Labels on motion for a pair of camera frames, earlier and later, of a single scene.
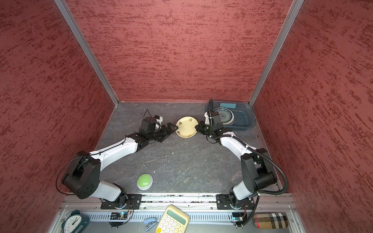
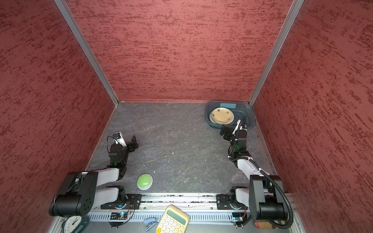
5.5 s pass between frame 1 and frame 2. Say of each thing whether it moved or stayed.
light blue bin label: stayed
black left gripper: moved
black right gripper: moved
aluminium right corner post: stayed
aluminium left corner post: stayed
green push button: stayed
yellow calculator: stayed
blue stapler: stayed
